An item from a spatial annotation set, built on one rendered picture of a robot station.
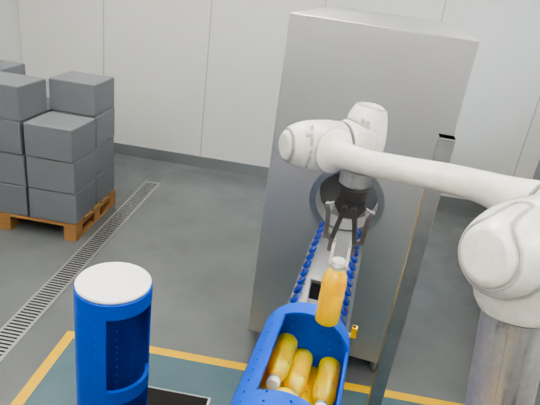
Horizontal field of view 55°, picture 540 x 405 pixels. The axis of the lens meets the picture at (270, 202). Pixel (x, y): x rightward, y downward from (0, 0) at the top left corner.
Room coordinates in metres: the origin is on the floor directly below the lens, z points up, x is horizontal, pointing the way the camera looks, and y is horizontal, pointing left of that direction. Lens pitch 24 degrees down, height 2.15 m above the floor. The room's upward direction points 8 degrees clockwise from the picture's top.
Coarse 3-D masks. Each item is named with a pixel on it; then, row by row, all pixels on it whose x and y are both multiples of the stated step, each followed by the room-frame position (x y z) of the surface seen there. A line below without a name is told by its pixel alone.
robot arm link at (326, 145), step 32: (288, 128) 1.13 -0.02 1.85; (320, 128) 1.12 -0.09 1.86; (288, 160) 1.10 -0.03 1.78; (320, 160) 1.08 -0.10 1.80; (352, 160) 1.04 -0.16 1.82; (384, 160) 1.02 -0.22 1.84; (416, 160) 1.01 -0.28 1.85; (448, 192) 0.97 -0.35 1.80; (480, 192) 0.93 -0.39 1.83; (512, 192) 0.87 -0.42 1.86
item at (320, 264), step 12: (312, 240) 2.55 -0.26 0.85; (324, 240) 2.41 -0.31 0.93; (336, 240) 2.43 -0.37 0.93; (348, 240) 2.45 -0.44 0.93; (324, 252) 2.28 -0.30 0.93; (336, 252) 2.30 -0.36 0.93; (360, 252) 2.44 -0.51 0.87; (312, 264) 2.14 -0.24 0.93; (324, 264) 2.16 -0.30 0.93; (348, 264) 2.19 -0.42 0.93; (300, 300) 1.83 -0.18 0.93; (348, 324) 1.81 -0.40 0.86
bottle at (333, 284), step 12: (324, 276) 1.24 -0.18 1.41; (336, 276) 1.22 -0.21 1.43; (324, 288) 1.23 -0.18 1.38; (336, 288) 1.21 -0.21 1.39; (324, 300) 1.22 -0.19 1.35; (336, 300) 1.21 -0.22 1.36; (324, 312) 1.22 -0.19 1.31; (336, 312) 1.22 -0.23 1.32; (324, 324) 1.21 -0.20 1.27; (336, 324) 1.22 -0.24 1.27
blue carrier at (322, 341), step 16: (288, 304) 1.37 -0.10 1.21; (304, 304) 1.36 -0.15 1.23; (272, 320) 1.32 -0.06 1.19; (288, 320) 1.37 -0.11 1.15; (304, 320) 1.36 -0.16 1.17; (272, 336) 1.21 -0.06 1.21; (304, 336) 1.36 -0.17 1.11; (320, 336) 1.35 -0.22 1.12; (336, 336) 1.34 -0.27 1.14; (256, 352) 1.18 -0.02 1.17; (320, 352) 1.35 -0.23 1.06; (336, 352) 1.34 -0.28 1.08; (256, 368) 1.08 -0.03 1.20; (240, 384) 1.06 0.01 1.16; (256, 384) 1.01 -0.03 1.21; (240, 400) 0.97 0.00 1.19; (256, 400) 0.95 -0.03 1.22; (272, 400) 0.94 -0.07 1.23; (288, 400) 0.95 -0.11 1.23; (304, 400) 0.96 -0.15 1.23; (336, 400) 1.15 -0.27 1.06
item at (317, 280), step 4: (312, 276) 1.78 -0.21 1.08; (312, 280) 1.76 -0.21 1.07; (316, 280) 1.76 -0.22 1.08; (320, 280) 1.75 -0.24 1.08; (312, 284) 1.74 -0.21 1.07; (316, 284) 1.74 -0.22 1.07; (320, 284) 1.74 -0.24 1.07; (312, 288) 1.74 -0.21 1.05; (316, 288) 1.74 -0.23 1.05; (312, 292) 1.74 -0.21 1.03; (316, 292) 1.74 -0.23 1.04; (308, 296) 1.76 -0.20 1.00; (312, 296) 1.74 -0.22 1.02; (316, 296) 1.74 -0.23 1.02; (308, 300) 1.76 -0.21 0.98; (312, 300) 1.76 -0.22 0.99; (316, 300) 1.75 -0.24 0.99; (316, 304) 1.75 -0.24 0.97
